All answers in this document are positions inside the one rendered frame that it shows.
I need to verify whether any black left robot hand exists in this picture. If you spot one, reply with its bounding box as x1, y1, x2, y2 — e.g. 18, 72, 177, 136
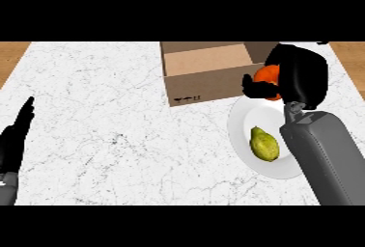
0, 96, 35, 175

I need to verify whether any white plate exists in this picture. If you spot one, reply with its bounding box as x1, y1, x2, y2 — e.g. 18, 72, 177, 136
226, 95, 306, 180

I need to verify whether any brown cardboard box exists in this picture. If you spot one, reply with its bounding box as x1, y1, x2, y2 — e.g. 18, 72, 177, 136
160, 41, 282, 108

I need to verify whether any orange squash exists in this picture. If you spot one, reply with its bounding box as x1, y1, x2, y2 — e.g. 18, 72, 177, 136
253, 64, 284, 102

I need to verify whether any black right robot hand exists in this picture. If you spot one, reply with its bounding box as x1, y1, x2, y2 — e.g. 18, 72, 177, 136
241, 42, 331, 111

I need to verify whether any yellow-green pear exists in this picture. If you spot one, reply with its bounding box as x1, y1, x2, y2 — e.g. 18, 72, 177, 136
248, 125, 281, 163

